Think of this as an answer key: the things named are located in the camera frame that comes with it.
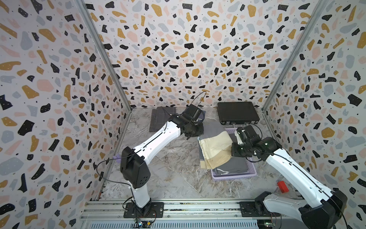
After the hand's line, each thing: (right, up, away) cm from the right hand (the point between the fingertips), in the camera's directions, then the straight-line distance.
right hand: (231, 150), depth 77 cm
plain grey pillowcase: (+5, -10, +8) cm, 14 cm away
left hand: (-15, +10, +3) cm, 18 cm away
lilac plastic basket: (-5, -16, +6) cm, 18 cm away
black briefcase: (+17, +23, +43) cm, 51 cm away
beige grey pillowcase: (-9, 0, +2) cm, 9 cm away
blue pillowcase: (-14, +19, +35) cm, 42 cm away
